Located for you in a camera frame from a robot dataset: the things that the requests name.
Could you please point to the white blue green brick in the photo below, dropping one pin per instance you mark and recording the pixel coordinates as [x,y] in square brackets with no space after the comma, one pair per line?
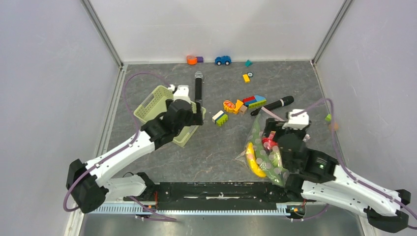
[220,118]

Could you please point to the red tomato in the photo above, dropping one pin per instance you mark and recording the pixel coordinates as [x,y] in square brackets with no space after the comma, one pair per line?
[268,143]

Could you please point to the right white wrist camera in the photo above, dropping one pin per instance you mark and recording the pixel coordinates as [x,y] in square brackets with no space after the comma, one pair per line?
[297,119]

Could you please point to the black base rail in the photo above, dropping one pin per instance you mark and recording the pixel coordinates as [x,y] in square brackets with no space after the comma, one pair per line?
[258,195]

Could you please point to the multicolour brick stack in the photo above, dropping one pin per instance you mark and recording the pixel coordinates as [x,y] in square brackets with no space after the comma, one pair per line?
[255,101]

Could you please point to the yellow banana bunch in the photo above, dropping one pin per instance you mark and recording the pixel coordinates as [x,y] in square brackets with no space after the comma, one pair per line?
[251,161]

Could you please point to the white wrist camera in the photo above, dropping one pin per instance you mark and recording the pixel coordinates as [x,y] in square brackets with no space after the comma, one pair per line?
[180,92]
[297,119]

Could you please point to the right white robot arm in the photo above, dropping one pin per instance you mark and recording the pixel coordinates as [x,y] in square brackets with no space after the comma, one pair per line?
[309,174]

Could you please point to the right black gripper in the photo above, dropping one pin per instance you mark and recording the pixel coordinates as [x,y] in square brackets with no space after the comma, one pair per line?
[276,126]

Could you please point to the long green cucumber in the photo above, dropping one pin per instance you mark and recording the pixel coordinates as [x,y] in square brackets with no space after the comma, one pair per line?
[263,158]

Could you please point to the orange cartoon figure block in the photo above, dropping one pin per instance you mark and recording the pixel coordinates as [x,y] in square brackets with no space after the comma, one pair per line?
[229,106]

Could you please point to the green cabbage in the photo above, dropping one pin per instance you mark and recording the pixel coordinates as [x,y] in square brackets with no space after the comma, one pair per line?
[276,157]

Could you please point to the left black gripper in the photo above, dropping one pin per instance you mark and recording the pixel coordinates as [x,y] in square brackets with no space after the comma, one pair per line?
[195,119]

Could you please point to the blue toy car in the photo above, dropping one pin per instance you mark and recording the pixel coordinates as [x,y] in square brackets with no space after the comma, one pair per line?
[223,60]

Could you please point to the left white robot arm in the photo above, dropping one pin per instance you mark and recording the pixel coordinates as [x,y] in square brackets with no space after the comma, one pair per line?
[88,183]

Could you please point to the upright black microphone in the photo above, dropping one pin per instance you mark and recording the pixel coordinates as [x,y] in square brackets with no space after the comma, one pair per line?
[198,86]

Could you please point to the teal block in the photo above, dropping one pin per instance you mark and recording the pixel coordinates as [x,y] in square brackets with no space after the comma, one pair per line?
[248,63]

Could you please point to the purple block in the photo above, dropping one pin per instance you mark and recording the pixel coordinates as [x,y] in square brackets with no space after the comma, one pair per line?
[200,59]

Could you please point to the light green plastic basket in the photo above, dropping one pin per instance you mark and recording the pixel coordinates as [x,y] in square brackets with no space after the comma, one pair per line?
[153,104]

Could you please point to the orange brick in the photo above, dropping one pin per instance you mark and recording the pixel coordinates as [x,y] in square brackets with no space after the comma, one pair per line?
[238,106]

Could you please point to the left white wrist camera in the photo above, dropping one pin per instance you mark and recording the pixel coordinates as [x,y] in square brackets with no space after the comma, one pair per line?
[180,92]

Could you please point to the yellow brick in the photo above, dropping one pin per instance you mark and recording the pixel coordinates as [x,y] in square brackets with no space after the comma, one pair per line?
[246,78]

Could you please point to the slanted black microphone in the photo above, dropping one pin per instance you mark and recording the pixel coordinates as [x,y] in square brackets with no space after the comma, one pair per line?
[285,101]

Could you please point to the clear polka dot zip bag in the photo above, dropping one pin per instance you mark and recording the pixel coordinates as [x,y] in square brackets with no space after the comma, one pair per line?
[265,114]

